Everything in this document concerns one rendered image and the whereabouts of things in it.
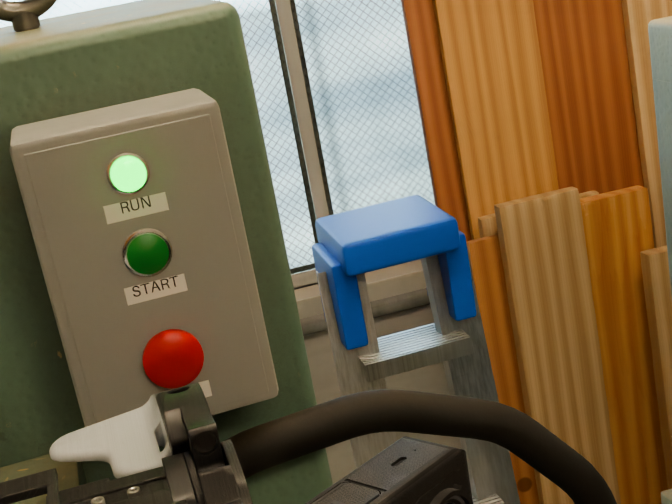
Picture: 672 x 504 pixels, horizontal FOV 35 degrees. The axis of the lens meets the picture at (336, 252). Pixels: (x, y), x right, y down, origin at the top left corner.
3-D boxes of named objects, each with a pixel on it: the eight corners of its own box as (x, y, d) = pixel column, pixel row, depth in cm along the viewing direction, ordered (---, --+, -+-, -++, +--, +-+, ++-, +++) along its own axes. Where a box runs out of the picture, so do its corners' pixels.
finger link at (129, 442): (39, 377, 45) (42, 473, 36) (177, 343, 46) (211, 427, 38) (57, 442, 46) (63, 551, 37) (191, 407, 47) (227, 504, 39)
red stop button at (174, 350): (149, 390, 53) (135, 335, 52) (207, 374, 54) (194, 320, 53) (151, 398, 52) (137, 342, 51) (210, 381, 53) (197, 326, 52)
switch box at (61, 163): (85, 407, 59) (8, 126, 54) (258, 359, 61) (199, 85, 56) (91, 453, 53) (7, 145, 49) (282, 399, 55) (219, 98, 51)
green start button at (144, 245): (128, 281, 52) (116, 234, 51) (176, 269, 52) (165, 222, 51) (129, 284, 51) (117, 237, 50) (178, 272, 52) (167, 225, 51)
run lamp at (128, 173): (111, 197, 50) (101, 157, 50) (153, 188, 51) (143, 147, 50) (112, 200, 50) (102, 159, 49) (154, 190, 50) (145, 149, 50)
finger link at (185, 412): (146, 360, 41) (176, 457, 33) (186, 350, 41) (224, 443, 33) (172, 468, 42) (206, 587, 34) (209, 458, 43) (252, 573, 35)
